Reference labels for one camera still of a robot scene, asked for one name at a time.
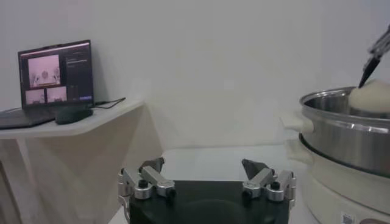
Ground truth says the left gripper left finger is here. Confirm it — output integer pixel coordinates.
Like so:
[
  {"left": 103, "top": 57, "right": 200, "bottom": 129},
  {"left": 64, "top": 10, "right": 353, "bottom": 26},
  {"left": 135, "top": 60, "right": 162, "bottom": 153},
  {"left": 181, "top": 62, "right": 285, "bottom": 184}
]
[{"left": 117, "top": 156, "right": 177, "bottom": 201}]

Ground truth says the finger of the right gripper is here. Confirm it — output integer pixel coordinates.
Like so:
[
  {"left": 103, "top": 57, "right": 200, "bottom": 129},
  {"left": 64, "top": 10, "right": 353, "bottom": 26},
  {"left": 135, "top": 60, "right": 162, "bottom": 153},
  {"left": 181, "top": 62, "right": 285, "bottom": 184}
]
[{"left": 358, "top": 24, "right": 390, "bottom": 89}]

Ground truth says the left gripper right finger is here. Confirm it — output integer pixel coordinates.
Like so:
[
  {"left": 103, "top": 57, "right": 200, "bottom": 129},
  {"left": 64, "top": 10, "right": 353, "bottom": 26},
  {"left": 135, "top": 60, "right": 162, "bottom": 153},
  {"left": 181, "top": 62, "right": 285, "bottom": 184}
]
[{"left": 241, "top": 158, "right": 297, "bottom": 203}]

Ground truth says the white steamed baozi bun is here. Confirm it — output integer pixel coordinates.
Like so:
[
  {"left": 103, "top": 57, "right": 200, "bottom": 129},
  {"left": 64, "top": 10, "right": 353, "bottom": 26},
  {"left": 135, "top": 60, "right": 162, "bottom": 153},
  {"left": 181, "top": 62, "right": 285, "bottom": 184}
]
[{"left": 349, "top": 79, "right": 390, "bottom": 114}]

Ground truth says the stainless steel steamer basket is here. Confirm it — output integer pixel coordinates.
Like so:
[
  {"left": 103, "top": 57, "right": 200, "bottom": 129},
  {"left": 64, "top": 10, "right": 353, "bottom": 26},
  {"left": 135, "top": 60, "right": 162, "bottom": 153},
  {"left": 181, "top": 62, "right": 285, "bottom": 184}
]
[{"left": 280, "top": 86, "right": 390, "bottom": 179}]

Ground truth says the white side table with mouse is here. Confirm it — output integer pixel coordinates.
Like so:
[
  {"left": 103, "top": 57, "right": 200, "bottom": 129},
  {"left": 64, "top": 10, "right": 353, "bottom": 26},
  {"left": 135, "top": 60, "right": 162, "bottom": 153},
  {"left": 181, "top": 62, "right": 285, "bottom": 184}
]
[{"left": 0, "top": 99, "right": 164, "bottom": 224}]

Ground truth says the cream electric cooker pot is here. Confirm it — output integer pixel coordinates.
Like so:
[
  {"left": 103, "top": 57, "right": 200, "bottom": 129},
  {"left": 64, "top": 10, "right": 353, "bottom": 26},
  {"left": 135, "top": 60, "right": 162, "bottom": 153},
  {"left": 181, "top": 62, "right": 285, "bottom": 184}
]
[{"left": 286, "top": 133, "right": 390, "bottom": 224}]

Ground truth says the black computer mouse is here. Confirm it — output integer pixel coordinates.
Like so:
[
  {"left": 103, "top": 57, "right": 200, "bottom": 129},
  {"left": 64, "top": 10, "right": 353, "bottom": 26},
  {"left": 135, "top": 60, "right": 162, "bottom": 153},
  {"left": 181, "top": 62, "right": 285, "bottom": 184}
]
[{"left": 54, "top": 106, "right": 94, "bottom": 125}]

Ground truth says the black laptop with pink windows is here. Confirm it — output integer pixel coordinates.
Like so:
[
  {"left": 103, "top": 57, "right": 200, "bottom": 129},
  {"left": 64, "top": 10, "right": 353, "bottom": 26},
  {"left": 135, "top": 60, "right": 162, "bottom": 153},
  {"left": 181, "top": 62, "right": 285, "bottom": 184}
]
[{"left": 0, "top": 39, "right": 94, "bottom": 130}]

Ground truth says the black laptop charger cable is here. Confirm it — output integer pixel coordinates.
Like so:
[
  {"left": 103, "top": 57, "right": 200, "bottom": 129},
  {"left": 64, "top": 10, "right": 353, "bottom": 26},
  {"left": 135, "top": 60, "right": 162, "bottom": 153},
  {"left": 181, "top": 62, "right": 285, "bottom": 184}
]
[{"left": 91, "top": 97, "right": 127, "bottom": 110}]

